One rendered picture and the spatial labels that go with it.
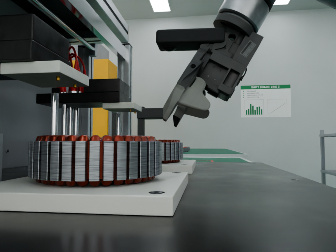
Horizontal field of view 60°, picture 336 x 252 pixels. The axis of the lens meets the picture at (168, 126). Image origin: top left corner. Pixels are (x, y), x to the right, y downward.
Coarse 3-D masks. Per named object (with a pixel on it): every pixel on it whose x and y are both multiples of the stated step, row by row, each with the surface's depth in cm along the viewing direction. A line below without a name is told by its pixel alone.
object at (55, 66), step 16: (0, 16) 24; (16, 16) 24; (32, 16) 24; (0, 32) 24; (16, 32) 24; (32, 32) 24; (48, 32) 26; (0, 48) 24; (16, 48) 24; (32, 48) 24; (48, 48) 26; (64, 48) 29; (0, 64) 24; (16, 64) 24; (32, 64) 24; (48, 64) 24; (64, 64) 24; (32, 80) 27; (48, 80) 27; (64, 80) 27; (80, 80) 27
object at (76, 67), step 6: (72, 48) 51; (72, 54) 52; (72, 66) 53; (78, 66) 51; (84, 66) 54; (84, 72) 54; (54, 90) 53; (60, 90) 50; (72, 90) 49; (78, 90) 51
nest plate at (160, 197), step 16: (160, 176) 28; (176, 176) 28; (0, 192) 19; (16, 192) 19; (32, 192) 19; (48, 192) 19; (64, 192) 19; (80, 192) 19; (96, 192) 19; (112, 192) 19; (128, 192) 19; (144, 192) 19; (160, 192) 18; (176, 192) 19; (0, 208) 19; (16, 208) 18; (32, 208) 18; (48, 208) 18; (64, 208) 18; (80, 208) 18; (96, 208) 18; (112, 208) 18; (128, 208) 18; (144, 208) 17; (160, 208) 17
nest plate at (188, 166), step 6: (174, 162) 48; (180, 162) 48; (186, 162) 48; (192, 162) 48; (162, 168) 42; (168, 168) 42; (174, 168) 41; (180, 168) 41; (186, 168) 41; (192, 168) 42
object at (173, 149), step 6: (162, 144) 45; (168, 144) 45; (174, 144) 46; (180, 144) 47; (162, 150) 45; (168, 150) 45; (174, 150) 46; (180, 150) 47; (162, 156) 44; (168, 156) 45; (174, 156) 46; (180, 156) 47; (162, 162) 46; (168, 162) 46
